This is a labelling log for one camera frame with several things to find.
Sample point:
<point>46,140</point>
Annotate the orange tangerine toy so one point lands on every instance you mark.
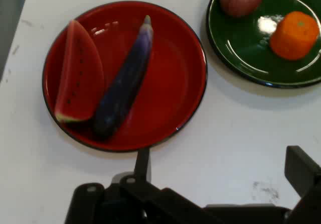
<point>294,35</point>

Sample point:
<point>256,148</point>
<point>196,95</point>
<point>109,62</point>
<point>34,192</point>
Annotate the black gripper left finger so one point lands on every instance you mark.
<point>140,199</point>

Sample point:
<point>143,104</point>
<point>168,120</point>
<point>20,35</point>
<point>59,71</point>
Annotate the dark green round plate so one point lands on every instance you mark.
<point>250,48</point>

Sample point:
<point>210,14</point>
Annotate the watermelon slice toy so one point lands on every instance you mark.
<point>79,75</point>

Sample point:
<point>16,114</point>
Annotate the purple eggplant toy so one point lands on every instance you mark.
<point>125,83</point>

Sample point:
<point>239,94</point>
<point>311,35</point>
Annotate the red round plate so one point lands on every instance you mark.
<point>173,83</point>

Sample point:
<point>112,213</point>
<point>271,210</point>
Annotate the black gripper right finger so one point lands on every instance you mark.
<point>304,173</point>

